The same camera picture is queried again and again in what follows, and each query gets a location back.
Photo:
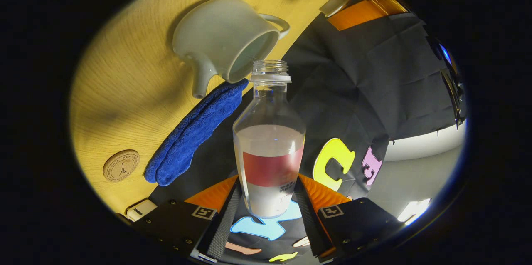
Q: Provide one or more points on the black backdrop cloth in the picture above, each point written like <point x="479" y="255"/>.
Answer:
<point x="365" y="82"/>

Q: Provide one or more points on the round wooden coaster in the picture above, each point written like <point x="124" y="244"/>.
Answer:
<point x="121" y="165"/>

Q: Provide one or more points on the white ceramic teacup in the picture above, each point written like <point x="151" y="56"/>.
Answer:
<point x="216" y="32"/>

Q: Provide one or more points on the white teacup lid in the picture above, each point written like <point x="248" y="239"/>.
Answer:
<point x="334" y="5"/>

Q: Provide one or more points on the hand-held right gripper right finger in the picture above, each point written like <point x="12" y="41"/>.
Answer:
<point x="306" y="219"/>

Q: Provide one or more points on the white toaster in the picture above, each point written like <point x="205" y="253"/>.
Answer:
<point x="141" y="210"/>

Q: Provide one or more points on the clear plastic water bottle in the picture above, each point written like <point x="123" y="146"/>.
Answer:
<point x="270" y="152"/>

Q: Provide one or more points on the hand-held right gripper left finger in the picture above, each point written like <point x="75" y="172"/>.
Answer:
<point x="224" y="219"/>

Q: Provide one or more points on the blue folded towel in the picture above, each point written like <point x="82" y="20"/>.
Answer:
<point x="191" y="136"/>

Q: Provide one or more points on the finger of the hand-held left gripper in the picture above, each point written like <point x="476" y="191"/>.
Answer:
<point x="365" y="11"/>

